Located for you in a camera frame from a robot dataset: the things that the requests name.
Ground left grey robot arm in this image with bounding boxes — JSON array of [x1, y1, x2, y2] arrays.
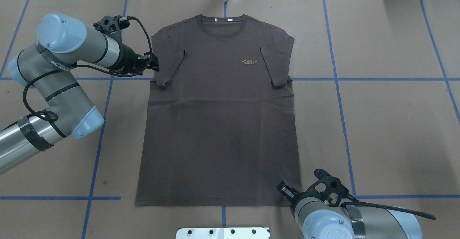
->
[[0, 13, 160, 174]]

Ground right black braided cable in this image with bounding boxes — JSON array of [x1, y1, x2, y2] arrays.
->
[[341, 193, 437, 221]]

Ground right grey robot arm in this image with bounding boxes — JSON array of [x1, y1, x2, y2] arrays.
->
[[277, 169, 432, 239]]

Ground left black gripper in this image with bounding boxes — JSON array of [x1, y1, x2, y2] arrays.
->
[[93, 15, 160, 75]]

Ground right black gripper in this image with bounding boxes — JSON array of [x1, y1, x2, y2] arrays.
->
[[277, 169, 351, 207]]

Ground dark brown t-shirt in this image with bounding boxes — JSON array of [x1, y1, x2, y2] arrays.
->
[[134, 15, 301, 207]]

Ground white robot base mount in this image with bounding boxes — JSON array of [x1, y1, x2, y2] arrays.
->
[[175, 226, 271, 239]]

